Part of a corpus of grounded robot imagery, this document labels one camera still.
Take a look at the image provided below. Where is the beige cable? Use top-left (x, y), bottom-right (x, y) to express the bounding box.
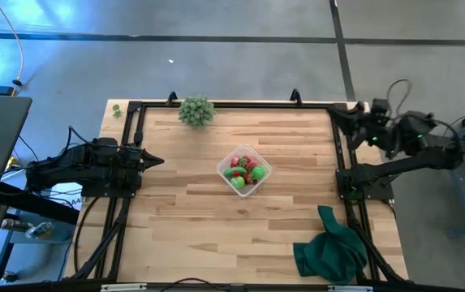
top-left (0, 0), bottom-right (25, 97)

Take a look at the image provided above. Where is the clear plastic tupperware container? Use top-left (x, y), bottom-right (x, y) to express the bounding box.
top-left (216, 144), bottom-right (274, 199)

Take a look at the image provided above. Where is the green artificial potted plant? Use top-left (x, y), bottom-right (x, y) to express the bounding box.
top-left (178, 95), bottom-right (217, 130)

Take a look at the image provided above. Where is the light green toy lime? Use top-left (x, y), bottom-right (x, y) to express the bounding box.
top-left (230, 175), bottom-right (247, 191)

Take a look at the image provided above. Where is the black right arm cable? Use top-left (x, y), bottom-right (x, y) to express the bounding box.
top-left (385, 78), bottom-right (465, 143)

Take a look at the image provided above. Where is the white paper sign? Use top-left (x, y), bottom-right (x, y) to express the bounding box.
top-left (51, 182), bottom-right (83, 212)

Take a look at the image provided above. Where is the long black cable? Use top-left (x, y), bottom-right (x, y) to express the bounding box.
top-left (73, 196), bottom-right (101, 273)

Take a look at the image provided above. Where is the white label strip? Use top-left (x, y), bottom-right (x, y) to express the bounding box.
top-left (328, 285), bottom-right (374, 292)
top-left (101, 283), bottom-right (148, 292)

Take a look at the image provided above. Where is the black aluminium table frame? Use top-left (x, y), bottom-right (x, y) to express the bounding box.
top-left (62, 99), bottom-right (411, 285)

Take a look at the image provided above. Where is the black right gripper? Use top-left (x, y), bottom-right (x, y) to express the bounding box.
top-left (329, 104), bottom-right (395, 153)

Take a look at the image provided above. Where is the green toy bell pepper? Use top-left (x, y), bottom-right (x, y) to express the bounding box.
top-left (250, 165), bottom-right (266, 182)

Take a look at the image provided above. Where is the clear plastic bottle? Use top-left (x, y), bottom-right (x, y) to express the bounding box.
top-left (24, 221), bottom-right (54, 240)

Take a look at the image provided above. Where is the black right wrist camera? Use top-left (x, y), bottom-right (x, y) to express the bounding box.
top-left (371, 98), bottom-right (390, 119)

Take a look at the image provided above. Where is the thin black cable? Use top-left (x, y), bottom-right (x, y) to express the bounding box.
top-left (158, 277), bottom-right (229, 292)

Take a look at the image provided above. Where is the dark green cloth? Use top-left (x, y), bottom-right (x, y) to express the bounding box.
top-left (292, 204), bottom-right (368, 286)

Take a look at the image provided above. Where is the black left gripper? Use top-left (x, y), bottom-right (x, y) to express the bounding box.
top-left (121, 146), bottom-right (166, 175)

